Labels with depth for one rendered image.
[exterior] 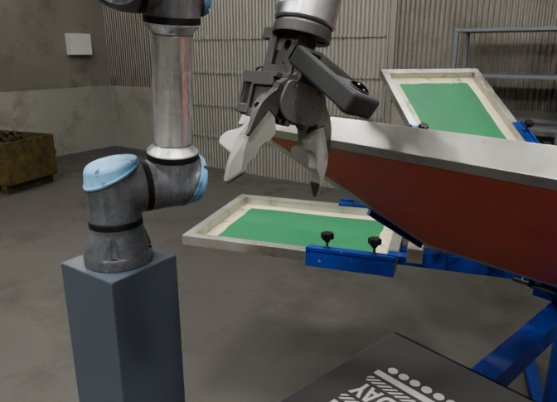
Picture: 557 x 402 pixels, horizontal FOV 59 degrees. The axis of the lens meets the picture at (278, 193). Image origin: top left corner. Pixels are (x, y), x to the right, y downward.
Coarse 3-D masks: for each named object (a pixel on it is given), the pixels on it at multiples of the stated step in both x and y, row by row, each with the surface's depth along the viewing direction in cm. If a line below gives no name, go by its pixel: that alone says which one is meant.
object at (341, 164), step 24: (288, 144) 88; (336, 168) 91; (360, 168) 83; (384, 168) 76; (360, 192) 105; (384, 192) 94; (408, 192) 85; (408, 216) 109; (432, 216) 97; (432, 240) 129; (456, 240) 113; (480, 240) 100; (504, 264) 117
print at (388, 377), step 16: (384, 368) 114; (368, 384) 108; (384, 384) 108; (400, 384) 108; (416, 384) 108; (336, 400) 103; (352, 400) 103; (368, 400) 103; (384, 400) 103; (400, 400) 103; (416, 400) 103; (432, 400) 103; (448, 400) 103
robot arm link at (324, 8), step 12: (288, 0) 56; (300, 0) 56; (312, 0) 56; (324, 0) 56; (336, 0) 57; (276, 12) 58; (288, 12) 56; (300, 12) 56; (312, 12) 56; (324, 12) 56; (336, 12) 58; (324, 24) 57
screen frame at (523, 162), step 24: (240, 120) 89; (336, 120) 74; (360, 120) 71; (336, 144) 74; (360, 144) 69; (384, 144) 67; (408, 144) 64; (432, 144) 62; (456, 144) 60; (480, 144) 58; (504, 144) 56; (528, 144) 54; (456, 168) 61; (480, 168) 57; (504, 168) 55; (528, 168) 53; (552, 168) 51; (384, 216) 123
